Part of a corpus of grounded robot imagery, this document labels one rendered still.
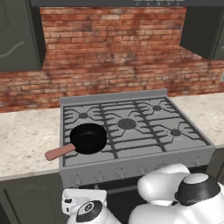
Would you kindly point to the dark grey range hood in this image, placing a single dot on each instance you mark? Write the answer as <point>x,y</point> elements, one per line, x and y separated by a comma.
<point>116,3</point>

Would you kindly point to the dark green wall cupboard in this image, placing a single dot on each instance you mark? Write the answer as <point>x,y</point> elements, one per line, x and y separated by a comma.
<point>17,32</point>
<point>204,29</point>

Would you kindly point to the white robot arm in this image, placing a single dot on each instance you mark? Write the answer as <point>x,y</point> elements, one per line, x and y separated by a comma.
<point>163,186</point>

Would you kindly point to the small grey stove knob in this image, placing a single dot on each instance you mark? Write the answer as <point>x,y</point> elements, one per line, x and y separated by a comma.
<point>122,175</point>
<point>78,183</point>
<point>100,178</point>
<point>197,162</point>

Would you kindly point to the dark green base cupboard door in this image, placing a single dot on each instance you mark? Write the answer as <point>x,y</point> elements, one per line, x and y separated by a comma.
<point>29,201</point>
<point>217,166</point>

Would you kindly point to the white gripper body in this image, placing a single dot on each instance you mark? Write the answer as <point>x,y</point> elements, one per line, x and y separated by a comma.
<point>87,195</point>

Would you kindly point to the grey gas stove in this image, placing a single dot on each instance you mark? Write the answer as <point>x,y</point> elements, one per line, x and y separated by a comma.
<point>137,137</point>

